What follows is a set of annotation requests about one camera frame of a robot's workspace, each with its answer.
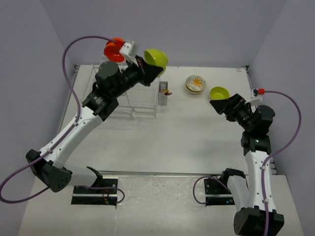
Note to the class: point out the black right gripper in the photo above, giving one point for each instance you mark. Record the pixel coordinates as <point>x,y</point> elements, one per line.
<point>231,106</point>

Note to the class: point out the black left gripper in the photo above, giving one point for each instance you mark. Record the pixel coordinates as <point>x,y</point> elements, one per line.
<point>147,73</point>

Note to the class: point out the lime green bowl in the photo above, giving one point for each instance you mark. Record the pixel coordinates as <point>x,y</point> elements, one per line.
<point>219,93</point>
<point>156,57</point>

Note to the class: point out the blue patterned ceramic bowl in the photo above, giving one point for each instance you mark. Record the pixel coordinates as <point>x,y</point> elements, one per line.
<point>195,91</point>

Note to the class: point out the orange flower ceramic bowl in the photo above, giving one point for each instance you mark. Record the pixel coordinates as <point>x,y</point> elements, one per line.
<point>195,82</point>

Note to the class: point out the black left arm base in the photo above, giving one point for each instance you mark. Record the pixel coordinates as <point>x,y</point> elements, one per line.
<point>99,197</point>

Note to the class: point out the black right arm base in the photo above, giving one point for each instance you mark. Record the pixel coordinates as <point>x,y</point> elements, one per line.
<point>216,188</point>

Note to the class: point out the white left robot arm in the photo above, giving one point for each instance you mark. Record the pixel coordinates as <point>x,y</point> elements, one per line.
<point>48,164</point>

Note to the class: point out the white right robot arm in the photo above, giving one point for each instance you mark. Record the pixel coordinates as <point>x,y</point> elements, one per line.
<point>256,213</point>

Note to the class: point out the gold spoon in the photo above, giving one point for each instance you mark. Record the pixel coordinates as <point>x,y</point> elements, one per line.
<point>166,92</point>

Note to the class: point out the grey cutlery holder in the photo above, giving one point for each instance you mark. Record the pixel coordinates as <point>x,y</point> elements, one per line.
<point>162,97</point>

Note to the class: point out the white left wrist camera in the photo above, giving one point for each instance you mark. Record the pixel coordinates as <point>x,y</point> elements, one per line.
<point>129,51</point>

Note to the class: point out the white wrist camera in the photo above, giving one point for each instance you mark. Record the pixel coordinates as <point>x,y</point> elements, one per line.
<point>256,96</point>
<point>129,51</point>

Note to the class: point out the white wire dish rack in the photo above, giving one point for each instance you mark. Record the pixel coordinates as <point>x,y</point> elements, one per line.
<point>140,98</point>

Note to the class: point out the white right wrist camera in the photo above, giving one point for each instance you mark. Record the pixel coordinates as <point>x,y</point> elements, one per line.
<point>256,96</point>

